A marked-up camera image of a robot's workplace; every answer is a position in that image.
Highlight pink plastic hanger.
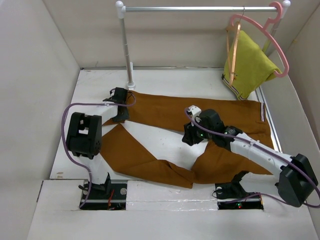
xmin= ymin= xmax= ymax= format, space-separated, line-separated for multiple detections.
xmin=229 ymin=0 xmax=291 ymax=78

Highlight aluminium side rail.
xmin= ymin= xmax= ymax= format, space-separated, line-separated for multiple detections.
xmin=255 ymin=86 xmax=283 ymax=153

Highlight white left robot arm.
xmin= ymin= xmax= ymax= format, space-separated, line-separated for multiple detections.
xmin=61 ymin=87 xmax=133 ymax=199

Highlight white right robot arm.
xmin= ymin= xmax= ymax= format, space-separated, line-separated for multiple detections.
xmin=182 ymin=105 xmax=320 ymax=208

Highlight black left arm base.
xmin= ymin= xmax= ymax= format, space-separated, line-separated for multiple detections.
xmin=78 ymin=181 xmax=128 ymax=211

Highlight brown trousers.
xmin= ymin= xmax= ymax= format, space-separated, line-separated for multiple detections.
xmin=100 ymin=92 xmax=273 ymax=189

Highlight yellow-green trousers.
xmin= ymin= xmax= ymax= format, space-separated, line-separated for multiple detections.
xmin=229 ymin=30 xmax=280 ymax=101

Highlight silver clothes rack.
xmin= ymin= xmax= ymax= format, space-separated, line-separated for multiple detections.
xmin=115 ymin=0 xmax=291 ymax=91

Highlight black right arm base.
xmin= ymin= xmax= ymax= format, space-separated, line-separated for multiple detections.
xmin=211 ymin=171 xmax=264 ymax=210

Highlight wooden hanger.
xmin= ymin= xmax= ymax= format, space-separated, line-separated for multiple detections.
xmin=225 ymin=20 xmax=241 ymax=87

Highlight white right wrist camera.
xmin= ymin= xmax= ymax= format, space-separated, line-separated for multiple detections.
xmin=187 ymin=105 xmax=202 ymax=123

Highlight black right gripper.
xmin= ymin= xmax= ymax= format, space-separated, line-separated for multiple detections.
xmin=181 ymin=116 xmax=214 ymax=146

